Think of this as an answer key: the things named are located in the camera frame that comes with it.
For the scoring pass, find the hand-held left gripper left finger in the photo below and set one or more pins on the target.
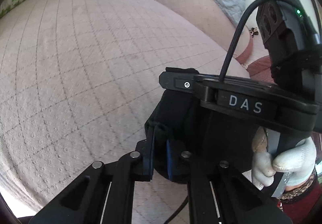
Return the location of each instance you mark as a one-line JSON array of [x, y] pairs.
[[149, 161]]

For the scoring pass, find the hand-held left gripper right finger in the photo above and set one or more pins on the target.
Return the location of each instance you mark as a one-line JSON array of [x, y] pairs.
[[169, 163]]

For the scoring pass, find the person's right hand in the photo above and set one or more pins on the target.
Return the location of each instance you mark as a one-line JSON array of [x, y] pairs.
[[294, 158]]

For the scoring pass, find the person's right forearm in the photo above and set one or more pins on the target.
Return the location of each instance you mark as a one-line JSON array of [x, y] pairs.
[[304, 201]]

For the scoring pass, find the pink pillow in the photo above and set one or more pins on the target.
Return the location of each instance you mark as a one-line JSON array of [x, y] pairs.
[[191, 5], [261, 69]]

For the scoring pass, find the small bow ornament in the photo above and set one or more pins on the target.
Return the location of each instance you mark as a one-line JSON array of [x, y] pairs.
[[254, 32]]

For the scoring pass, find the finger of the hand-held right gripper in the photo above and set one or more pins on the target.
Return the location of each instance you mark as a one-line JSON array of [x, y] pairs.
[[176, 80]]

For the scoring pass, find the black pants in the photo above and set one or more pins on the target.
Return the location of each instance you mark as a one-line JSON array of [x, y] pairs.
[[191, 121]]

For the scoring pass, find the quilted pink bed cover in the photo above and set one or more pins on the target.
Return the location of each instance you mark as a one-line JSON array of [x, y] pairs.
[[83, 68]]

